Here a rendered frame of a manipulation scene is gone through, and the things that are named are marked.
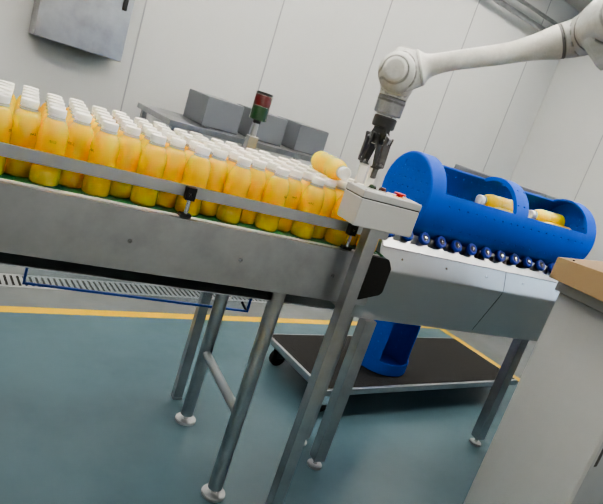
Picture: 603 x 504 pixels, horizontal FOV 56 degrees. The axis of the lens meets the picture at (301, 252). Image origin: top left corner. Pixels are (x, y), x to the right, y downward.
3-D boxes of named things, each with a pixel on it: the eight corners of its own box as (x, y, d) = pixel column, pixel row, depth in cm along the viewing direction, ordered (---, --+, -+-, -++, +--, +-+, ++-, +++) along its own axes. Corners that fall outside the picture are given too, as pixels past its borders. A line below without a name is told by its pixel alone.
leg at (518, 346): (482, 447, 274) (535, 331, 259) (474, 447, 272) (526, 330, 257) (475, 439, 279) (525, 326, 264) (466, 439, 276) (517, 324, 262)
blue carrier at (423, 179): (581, 278, 229) (608, 210, 224) (414, 240, 187) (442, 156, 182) (527, 256, 253) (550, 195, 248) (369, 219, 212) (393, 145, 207)
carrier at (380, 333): (343, 357, 286) (395, 383, 275) (404, 193, 265) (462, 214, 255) (362, 344, 312) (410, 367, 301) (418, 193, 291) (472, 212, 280)
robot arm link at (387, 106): (395, 100, 185) (389, 118, 187) (373, 92, 181) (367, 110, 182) (411, 104, 177) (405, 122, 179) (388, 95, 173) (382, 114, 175)
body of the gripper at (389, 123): (403, 121, 179) (393, 149, 181) (388, 117, 186) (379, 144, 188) (384, 114, 175) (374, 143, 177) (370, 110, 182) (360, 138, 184)
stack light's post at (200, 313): (181, 399, 231) (259, 138, 205) (172, 399, 229) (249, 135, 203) (179, 394, 235) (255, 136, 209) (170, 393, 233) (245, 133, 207)
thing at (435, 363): (508, 401, 340) (518, 379, 336) (313, 419, 249) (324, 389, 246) (445, 357, 379) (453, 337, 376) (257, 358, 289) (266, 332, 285)
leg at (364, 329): (323, 470, 216) (379, 323, 201) (310, 470, 213) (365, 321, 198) (317, 460, 221) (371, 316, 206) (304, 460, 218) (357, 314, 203)
